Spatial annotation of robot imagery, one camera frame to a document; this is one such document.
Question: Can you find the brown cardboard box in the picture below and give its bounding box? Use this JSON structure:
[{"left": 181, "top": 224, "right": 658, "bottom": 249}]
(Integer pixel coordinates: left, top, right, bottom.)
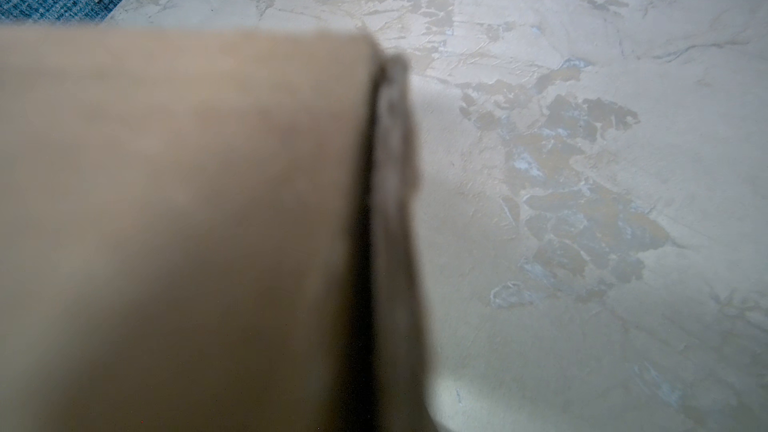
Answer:
[{"left": 1, "top": 24, "right": 436, "bottom": 431}]

